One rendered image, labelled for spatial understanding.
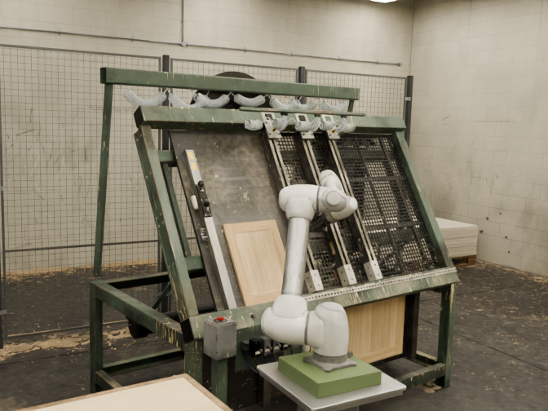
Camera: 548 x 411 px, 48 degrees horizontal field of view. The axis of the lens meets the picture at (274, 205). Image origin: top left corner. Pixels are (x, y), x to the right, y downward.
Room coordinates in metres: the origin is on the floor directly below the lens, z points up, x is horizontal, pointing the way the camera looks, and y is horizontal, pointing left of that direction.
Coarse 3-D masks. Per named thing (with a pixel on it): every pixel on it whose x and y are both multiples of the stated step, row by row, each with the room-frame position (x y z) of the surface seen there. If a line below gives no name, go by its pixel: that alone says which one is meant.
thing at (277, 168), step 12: (264, 132) 3.95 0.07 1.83; (276, 132) 3.93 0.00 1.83; (264, 144) 3.94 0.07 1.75; (276, 144) 3.93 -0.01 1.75; (276, 156) 3.90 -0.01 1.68; (276, 168) 3.84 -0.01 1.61; (276, 180) 3.84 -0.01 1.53; (288, 180) 3.83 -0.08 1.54; (312, 264) 3.61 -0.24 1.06; (312, 276) 3.56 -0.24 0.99; (312, 288) 3.54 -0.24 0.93
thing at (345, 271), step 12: (300, 132) 4.11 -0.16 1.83; (300, 144) 4.10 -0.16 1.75; (300, 156) 4.09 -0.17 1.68; (312, 156) 4.07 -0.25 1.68; (312, 168) 4.01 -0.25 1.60; (312, 180) 3.99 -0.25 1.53; (336, 228) 3.86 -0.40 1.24; (336, 240) 3.81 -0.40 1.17; (336, 252) 3.80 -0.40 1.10; (336, 264) 3.79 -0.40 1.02; (348, 264) 3.76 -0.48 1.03; (348, 276) 3.71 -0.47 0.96
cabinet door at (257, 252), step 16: (224, 224) 3.46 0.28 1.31; (240, 224) 3.52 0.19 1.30; (256, 224) 3.59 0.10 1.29; (272, 224) 3.65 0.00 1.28; (240, 240) 3.47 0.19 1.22; (256, 240) 3.53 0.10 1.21; (272, 240) 3.60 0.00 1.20; (240, 256) 3.41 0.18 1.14; (256, 256) 3.47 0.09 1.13; (272, 256) 3.54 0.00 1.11; (240, 272) 3.35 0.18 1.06; (256, 272) 3.42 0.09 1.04; (272, 272) 3.48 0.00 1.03; (240, 288) 3.32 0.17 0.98; (256, 288) 3.36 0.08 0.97; (272, 288) 3.42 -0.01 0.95
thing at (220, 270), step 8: (184, 152) 3.55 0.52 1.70; (192, 152) 3.56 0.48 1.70; (192, 160) 3.54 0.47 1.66; (192, 176) 3.48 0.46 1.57; (200, 176) 3.51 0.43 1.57; (192, 184) 3.48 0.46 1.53; (200, 208) 3.41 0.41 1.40; (200, 216) 3.41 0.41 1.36; (208, 224) 3.37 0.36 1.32; (208, 232) 3.34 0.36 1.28; (216, 240) 3.35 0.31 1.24; (216, 248) 3.32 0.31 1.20; (216, 256) 3.29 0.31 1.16; (216, 264) 3.27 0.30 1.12; (224, 264) 3.30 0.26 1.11; (216, 272) 3.27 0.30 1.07; (224, 272) 3.27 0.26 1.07; (224, 280) 3.25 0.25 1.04; (224, 288) 3.22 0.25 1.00; (224, 296) 3.21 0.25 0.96; (232, 296) 3.22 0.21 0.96; (224, 304) 3.21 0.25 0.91; (232, 304) 3.20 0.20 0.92
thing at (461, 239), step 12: (444, 228) 8.19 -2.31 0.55; (456, 228) 8.30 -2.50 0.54; (468, 228) 8.41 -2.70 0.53; (444, 240) 8.20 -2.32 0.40; (456, 240) 8.30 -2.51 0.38; (468, 240) 8.42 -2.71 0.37; (384, 252) 7.69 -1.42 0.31; (408, 252) 7.88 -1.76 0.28; (456, 252) 8.31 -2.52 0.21; (468, 252) 8.42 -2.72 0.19; (408, 264) 7.96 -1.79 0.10; (456, 264) 8.39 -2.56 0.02; (468, 264) 8.44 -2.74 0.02; (336, 276) 7.32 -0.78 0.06
